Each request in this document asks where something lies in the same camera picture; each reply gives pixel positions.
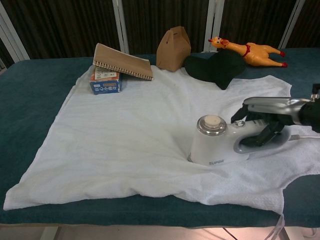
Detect brown paper gable box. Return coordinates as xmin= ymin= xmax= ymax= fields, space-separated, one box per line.
xmin=156 ymin=25 xmax=192 ymax=73

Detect black cloth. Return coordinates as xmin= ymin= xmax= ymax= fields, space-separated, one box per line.
xmin=184 ymin=49 xmax=247 ymax=91

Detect white cloth towel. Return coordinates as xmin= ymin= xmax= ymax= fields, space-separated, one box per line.
xmin=2 ymin=66 xmax=320 ymax=240

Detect yellow rubber chicken toy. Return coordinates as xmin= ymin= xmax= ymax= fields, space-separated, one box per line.
xmin=208 ymin=36 xmax=288 ymax=68

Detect brown spiral notebook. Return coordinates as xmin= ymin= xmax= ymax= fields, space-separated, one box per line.
xmin=92 ymin=42 xmax=155 ymax=82

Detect dark pleated curtain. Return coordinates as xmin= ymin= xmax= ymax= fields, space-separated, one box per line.
xmin=0 ymin=0 xmax=320 ymax=63

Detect white steam iron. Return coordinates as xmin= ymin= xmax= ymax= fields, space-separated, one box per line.
xmin=187 ymin=114 xmax=292 ymax=166

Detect black arm cable connector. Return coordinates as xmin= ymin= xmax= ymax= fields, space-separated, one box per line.
xmin=309 ymin=83 xmax=320 ymax=103

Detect teal table cover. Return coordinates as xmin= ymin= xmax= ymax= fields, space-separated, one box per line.
xmin=0 ymin=47 xmax=320 ymax=227

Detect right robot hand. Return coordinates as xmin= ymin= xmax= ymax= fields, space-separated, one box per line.
xmin=230 ymin=96 xmax=305 ymax=148

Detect blue printed carton box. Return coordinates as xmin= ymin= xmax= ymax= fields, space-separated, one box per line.
xmin=89 ymin=67 xmax=124 ymax=96

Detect white metal frame post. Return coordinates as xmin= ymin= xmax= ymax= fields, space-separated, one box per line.
xmin=204 ymin=0 xmax=225 ymax=53
xmin=0 ymin=4 xmax=31 ymax=62
xmin=112 ymin=0 xmax=130 ymax=55
xmin=278 ymin=0 xmax=310 ymax=50

